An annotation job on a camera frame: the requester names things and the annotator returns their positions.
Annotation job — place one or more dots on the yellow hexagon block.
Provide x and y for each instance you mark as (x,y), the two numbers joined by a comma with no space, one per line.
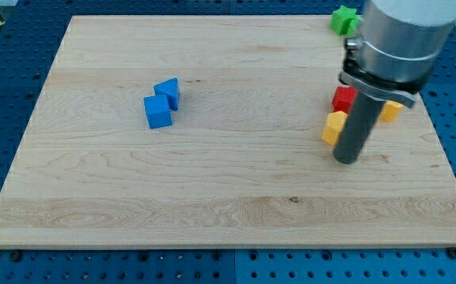
(333,127)

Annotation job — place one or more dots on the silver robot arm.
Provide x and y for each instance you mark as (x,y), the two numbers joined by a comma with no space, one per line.
(408,29)

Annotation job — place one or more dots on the blue cube block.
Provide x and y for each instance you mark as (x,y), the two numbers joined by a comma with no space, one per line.
(157,111)

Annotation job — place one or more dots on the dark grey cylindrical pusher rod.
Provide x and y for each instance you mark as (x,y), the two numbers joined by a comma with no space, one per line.
(357,128)

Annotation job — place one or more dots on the wooden board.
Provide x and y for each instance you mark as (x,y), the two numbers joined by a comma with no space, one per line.
(242,166)

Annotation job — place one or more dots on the blue triangle block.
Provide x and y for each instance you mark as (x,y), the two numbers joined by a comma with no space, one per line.
(170,89)

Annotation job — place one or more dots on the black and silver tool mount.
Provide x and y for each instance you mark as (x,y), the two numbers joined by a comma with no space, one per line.
(381,76)

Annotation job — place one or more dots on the green star block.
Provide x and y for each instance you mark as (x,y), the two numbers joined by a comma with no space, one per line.
(344,21)

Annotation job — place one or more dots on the red block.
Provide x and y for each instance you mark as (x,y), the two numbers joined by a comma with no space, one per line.
(343,98)

